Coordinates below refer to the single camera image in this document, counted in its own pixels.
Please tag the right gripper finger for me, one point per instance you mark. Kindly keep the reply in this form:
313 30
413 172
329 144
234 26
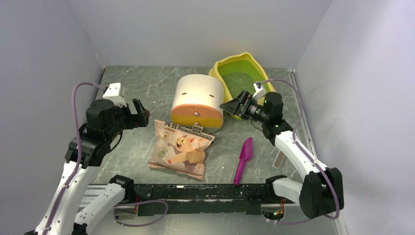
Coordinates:
235 102
234 110

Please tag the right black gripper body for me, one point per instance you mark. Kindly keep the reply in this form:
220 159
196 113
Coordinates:
254 110

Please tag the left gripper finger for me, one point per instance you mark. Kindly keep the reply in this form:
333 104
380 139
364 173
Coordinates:
142 117
138 105

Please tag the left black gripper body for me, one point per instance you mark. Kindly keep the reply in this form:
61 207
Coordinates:
124 116

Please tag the yellow green litter box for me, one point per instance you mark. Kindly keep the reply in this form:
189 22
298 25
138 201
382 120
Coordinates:
238 73

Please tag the white orange cylindrical bin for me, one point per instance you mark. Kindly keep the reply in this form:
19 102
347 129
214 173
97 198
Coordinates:
196 102

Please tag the pink cat litter bag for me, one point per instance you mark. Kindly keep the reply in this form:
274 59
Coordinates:
180 148

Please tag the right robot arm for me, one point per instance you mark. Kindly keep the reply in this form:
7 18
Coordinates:
321 190

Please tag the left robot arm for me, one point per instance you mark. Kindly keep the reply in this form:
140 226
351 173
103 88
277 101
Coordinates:
106 120

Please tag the magenta plastic scoop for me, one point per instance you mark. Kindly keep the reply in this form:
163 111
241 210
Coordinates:
245 156

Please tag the small white grey clip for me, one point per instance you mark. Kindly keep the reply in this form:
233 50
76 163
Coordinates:
278 160

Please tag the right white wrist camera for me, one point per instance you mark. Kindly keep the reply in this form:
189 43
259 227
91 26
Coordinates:
259 90

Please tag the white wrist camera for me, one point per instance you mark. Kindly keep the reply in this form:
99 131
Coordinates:
115 93
259 90

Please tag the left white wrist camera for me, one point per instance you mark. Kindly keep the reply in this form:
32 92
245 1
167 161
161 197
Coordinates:
115 93

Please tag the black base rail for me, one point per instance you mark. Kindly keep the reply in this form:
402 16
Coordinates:
249 199

